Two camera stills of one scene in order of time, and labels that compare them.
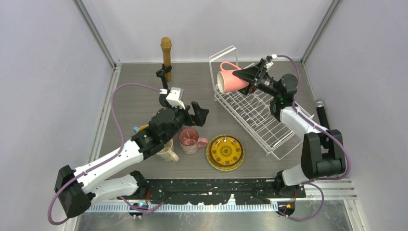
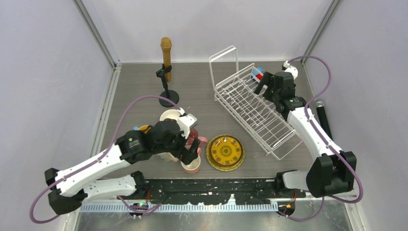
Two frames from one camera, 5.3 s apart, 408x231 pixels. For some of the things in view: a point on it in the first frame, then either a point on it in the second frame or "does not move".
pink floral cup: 190,141 does not move
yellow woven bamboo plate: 225,151 does not move
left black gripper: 198,117 → 186,156
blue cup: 136,130 does not move
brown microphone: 166,44 does not move
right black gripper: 258,72 → 268,80
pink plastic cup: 227,82 → 193,167
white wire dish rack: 252,112 does not move
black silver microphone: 322,116 does not move
